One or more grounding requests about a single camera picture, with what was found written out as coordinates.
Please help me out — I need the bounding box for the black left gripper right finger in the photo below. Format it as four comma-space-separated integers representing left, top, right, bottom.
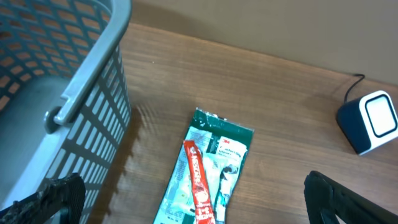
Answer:
304, 170, 397, 224

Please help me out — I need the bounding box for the red Nescafe stick sachet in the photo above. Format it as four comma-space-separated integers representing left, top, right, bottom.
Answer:
183, 140, 216, 224

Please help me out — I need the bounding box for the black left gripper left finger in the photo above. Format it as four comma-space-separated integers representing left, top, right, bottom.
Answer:
1, 173, 86, 223

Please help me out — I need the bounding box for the white barcode scanner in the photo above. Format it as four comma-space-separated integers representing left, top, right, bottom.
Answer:
336, 90, 397, 156

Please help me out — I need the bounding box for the black scanner cable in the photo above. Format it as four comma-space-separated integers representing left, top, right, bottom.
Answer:
343, 73, 366, 105

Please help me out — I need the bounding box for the grey plastic shopping basket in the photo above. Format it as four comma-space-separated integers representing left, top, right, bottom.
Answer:
1, 0, 132, 223

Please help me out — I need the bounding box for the mint green small packet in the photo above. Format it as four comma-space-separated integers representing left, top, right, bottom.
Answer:
162, 154, 195, 220

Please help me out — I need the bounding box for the green 3M product package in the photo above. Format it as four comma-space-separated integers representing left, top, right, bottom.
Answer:
153, 108, 254, 223

